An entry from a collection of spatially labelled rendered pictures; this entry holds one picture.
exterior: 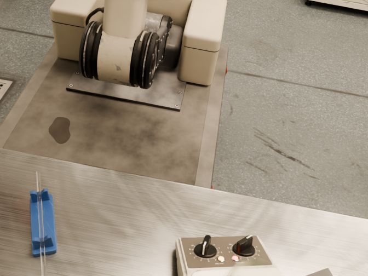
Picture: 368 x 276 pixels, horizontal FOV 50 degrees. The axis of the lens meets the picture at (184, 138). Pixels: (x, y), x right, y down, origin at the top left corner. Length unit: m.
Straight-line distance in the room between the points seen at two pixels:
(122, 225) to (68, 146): 0.64
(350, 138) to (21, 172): 1.63
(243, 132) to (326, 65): 0.79
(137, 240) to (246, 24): 2.10
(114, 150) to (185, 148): 0.22
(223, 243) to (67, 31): 1.04
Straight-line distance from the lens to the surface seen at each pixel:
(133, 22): 1.15
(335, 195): 1.79
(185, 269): 0.55
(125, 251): 0.63
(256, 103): 2.03
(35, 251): 0.63
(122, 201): 0.67
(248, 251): 0.59
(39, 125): 1.33
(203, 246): 0.56
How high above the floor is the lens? 1.32
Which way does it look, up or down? 48 degrees down
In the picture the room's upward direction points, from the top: 10 degrees clockwise
